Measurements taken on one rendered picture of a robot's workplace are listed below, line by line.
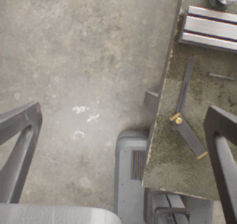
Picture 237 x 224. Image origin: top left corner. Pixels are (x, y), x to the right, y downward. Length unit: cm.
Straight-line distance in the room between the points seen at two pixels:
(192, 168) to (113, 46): 99
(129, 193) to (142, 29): 92
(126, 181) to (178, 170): 71
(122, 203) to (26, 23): 117
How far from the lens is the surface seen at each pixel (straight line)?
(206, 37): 46
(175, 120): 45
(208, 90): 48
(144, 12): 139
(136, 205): 125
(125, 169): 116
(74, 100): 137
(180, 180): 51
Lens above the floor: 133
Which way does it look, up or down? 83 degrees down
